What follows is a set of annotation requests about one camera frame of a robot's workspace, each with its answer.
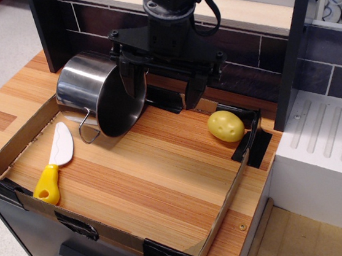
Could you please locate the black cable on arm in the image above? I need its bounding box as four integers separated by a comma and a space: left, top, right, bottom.
188, 0, 225, 38

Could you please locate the toy knife yellow handle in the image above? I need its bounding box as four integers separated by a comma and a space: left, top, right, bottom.
33, 122, 74, 205

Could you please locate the yellow toy potato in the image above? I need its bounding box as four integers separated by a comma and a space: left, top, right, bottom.
207, 111, 245, 142

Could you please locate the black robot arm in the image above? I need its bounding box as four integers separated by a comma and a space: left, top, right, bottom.
108, 0, 227, 109

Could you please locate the shiny metal pot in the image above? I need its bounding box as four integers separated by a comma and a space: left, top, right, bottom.
56, 51, 147, 144

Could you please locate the cardboard fence with black tape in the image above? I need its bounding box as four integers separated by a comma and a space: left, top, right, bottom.
0, 43, 287, 256

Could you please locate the dark shelf frame with ledge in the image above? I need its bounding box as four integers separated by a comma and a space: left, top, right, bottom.
28, 0, 306, 131

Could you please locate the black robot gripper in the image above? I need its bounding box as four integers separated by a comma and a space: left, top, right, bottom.
108, 18, 227, 110

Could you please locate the white drainer sink unit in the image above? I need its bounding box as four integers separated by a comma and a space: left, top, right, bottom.
269, 91, 342, 227

